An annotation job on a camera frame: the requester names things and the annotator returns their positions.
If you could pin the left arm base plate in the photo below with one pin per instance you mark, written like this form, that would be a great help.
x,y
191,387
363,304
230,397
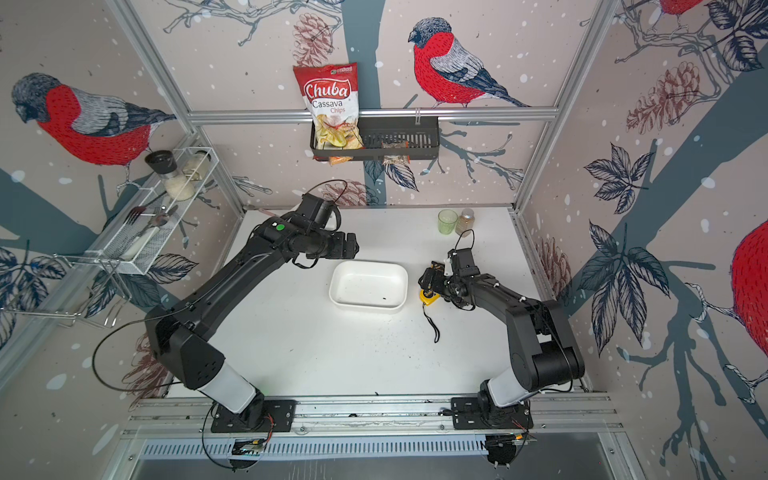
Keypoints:
x,y
264,416

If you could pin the spoon in rack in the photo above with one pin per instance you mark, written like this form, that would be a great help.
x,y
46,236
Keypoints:
x,y
143,237

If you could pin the green glass cup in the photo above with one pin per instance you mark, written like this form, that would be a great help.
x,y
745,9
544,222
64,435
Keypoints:
x,y
447,220

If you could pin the black wall basket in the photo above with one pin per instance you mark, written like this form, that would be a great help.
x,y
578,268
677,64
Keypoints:
x,y
415,138

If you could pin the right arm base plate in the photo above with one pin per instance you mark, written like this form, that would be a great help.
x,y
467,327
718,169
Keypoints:
x,y
472,413

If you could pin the wire wall rack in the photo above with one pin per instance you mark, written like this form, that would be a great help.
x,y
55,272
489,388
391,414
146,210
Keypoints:
x,y
133,264

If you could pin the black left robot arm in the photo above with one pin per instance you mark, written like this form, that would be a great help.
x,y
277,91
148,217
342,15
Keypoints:
x,y
179,338

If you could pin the red cassava chips bag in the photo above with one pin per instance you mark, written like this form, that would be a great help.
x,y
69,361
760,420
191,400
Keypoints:
x,y
331,96

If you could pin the fork in rack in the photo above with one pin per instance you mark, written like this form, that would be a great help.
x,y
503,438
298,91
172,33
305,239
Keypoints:
x,y
150,208

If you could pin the spice jar silver lid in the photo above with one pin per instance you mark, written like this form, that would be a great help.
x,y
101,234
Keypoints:
x,y
465,222

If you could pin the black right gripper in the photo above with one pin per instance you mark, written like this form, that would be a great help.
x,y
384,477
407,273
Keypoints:
x,y
434,287

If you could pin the white storage box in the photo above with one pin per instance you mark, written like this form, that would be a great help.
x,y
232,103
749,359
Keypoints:
x,y
367,286

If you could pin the black lid shaker jar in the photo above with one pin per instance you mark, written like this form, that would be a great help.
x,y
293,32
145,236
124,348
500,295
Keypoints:
x,y
177,185

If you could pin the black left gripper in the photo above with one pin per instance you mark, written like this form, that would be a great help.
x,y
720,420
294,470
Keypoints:
x,y
340,250

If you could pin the yellow 3m tape measure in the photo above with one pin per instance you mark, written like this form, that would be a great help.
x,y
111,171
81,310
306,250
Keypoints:
x,y
427,298

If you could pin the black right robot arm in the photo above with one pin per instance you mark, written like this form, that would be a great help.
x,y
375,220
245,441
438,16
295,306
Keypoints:
x,y
543,352

